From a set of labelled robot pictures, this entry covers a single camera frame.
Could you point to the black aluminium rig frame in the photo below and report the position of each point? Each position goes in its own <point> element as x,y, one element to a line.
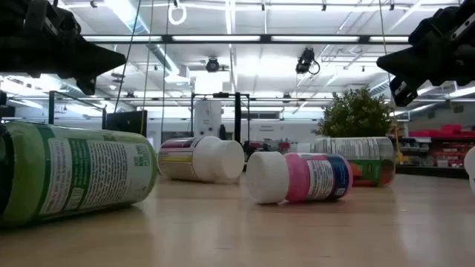
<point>430,171</point>

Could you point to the wooden shelf with black frame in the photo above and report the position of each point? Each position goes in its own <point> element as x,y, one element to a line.
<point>237,118</point>

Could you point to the clear bottle with green label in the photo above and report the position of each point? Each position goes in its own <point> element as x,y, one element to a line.
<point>371,155</point>

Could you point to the workbench with red boxes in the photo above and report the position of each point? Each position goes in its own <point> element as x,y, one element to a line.
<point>282,145</point>

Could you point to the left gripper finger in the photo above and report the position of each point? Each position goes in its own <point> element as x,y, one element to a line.
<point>98,61</point>
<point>87,84</point>

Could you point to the black round overhead camera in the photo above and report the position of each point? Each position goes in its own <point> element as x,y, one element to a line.
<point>212,65</point>

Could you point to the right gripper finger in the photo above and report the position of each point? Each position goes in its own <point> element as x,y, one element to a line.
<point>403,92</point>
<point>415,61</point>

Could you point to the white bottle with grey label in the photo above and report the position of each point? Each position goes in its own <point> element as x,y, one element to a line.
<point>470,163</point>

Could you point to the pink bottle with white cap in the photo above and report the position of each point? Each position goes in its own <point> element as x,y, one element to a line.
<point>308,178</point>

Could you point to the shelf with red bins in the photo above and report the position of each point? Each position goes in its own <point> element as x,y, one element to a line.
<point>445,146</point>

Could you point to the yellow cleaning tool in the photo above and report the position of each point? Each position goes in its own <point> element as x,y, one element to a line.
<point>399,155</point>

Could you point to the green bottle with green cap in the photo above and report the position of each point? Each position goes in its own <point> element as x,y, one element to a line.
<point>92,170</point>

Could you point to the black overhead light bar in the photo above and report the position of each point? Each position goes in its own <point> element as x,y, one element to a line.
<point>167,38</point>

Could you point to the potted green plant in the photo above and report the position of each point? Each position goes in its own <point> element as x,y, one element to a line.
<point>356,115</point>

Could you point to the white bottle with maroon label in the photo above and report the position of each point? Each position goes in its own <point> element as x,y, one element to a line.
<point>208,159</point>

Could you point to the white cabinet machine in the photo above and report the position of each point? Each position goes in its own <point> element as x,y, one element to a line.
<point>207,118</point>

